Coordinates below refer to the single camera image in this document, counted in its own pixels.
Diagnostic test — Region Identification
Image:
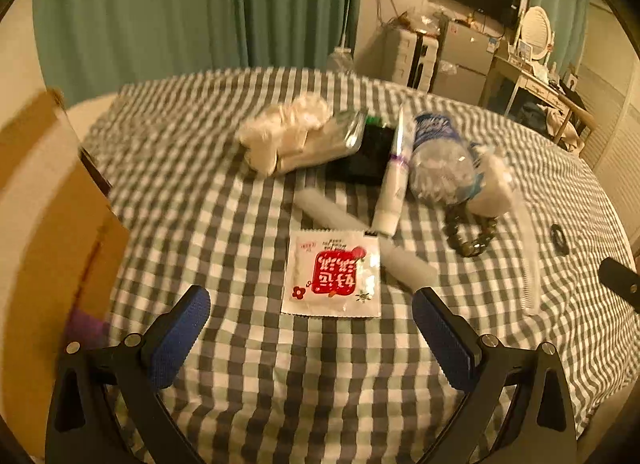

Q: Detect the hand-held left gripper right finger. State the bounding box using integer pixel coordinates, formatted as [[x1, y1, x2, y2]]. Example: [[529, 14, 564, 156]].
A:
[[411, 287, 581, 464]]

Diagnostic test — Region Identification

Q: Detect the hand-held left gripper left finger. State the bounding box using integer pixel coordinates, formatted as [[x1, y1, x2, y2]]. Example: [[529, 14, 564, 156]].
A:
[[45, 285, 212, 464]]

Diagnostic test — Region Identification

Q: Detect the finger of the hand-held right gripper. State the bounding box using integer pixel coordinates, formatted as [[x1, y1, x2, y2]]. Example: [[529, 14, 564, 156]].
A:
[[598, 257, 640, 315]]

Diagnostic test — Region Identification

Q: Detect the red and white sachet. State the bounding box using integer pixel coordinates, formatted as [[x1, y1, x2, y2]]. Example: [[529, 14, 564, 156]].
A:
[[281, 228, 383, 319]]

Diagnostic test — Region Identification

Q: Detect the clear cotton swab container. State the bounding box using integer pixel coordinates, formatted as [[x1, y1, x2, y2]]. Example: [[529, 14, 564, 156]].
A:
[[470, 144, 518, 217]]

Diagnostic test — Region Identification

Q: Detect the brown cardboard box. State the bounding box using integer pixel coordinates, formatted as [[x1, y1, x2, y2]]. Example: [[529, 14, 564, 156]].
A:
[[0, 88, 132, 445]]

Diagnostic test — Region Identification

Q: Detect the translucent comb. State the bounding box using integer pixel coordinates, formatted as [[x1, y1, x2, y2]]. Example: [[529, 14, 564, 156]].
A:
[[512, 194, 543, 315]]

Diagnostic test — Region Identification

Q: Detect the grey checkered blanket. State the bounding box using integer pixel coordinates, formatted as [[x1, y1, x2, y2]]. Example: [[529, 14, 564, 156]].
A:
[[80, 67, 638, 464]]

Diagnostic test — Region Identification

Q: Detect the white lotion tube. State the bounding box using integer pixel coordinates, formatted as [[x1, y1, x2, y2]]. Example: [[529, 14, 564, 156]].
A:
[[371, 105, 416, 237]]

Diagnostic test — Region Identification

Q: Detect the white louvered closet door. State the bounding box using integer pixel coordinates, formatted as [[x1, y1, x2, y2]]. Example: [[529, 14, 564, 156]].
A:
[[575, 0, 640, 225]]

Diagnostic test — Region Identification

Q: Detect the crushed clear plastic bottle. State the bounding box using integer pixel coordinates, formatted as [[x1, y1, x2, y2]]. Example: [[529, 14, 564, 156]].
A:
[[407, 112, 488, 205]]

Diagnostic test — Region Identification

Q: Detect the frosted translucent tube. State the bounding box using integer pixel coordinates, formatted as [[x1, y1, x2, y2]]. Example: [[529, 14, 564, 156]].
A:
[[295, 188, 438, 292]]

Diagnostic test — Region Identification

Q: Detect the clothes pile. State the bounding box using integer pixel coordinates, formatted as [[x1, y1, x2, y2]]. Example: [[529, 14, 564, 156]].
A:
[[517, 102, 566, 140]]

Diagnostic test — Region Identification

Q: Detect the black box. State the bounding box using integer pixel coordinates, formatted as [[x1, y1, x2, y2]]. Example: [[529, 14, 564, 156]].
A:
[[325, 119, 398, 188]]

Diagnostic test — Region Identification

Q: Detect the wooden dressing table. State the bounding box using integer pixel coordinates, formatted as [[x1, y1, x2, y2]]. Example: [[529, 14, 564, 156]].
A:
[[480, 54, 596, 145]]

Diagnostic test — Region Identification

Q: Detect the silver foil packet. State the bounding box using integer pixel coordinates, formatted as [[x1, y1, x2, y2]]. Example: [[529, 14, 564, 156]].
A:
[[277, 112, 368, 172]]

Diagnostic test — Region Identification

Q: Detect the beige bed mattress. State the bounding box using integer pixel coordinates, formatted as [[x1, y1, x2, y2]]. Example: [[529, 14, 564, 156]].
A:
[[65, 94, 123, 145]]

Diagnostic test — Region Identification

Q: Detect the white oval mirror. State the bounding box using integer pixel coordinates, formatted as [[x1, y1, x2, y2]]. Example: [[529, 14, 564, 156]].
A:
[[515, 5, 556, 65]]

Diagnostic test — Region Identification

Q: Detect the white cabinet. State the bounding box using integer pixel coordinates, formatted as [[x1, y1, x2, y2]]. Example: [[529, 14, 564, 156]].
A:
[[432, 19, 506, 95]]

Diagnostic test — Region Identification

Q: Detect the white suitcase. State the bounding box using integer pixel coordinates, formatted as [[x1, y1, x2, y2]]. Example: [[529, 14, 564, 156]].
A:
[[385, 24, 441, 90]]

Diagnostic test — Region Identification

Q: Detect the large clear plastic bottle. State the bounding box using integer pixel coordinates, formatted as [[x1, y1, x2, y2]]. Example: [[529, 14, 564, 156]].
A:
[[327, 47, 356, 70]]

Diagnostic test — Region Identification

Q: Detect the black hair tie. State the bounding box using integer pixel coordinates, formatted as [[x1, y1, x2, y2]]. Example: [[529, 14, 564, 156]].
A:
[[550, 224, 570, 255]]

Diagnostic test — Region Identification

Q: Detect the brown bead bracelet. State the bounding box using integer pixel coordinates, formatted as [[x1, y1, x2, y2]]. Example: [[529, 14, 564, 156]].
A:
[[442, 201, 501, 257]]

